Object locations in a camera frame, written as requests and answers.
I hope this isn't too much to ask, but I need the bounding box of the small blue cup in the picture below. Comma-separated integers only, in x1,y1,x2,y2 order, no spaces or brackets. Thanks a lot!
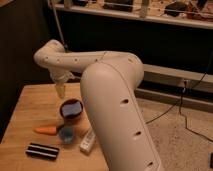
58,125,74,144

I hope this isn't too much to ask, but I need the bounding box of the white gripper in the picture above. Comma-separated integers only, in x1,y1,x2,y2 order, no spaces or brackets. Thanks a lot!
49,69,75,99

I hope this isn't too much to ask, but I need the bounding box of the orange toy carrot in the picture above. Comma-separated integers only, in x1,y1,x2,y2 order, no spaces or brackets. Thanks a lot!
33,125,62,135

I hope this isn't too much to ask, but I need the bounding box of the metal stand pole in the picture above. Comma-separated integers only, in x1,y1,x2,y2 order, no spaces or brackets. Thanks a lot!
49,0,70,54

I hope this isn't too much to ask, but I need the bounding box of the cluttered background shelf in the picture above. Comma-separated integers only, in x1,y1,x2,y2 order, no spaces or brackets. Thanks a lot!
48,0,213,30

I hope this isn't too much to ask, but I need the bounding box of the black floor cable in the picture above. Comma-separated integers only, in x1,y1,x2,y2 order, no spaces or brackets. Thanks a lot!
143,53,213,144

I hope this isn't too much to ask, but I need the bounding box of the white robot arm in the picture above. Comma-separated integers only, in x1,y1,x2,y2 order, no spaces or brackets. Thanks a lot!
34,40,164,171

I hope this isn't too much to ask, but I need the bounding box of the black white striped block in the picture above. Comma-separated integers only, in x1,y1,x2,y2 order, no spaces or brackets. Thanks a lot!
25,143,59,160

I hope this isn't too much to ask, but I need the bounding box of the wooden table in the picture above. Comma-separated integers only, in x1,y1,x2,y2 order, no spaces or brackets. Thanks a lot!
0,83,108,171

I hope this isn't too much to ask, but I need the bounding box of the red ceramic bowl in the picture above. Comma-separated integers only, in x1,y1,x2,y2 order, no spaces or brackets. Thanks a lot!
59,99,83,120

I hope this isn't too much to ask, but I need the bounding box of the white tube bottle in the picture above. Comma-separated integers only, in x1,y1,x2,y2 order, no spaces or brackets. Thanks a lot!
79,129,96,155

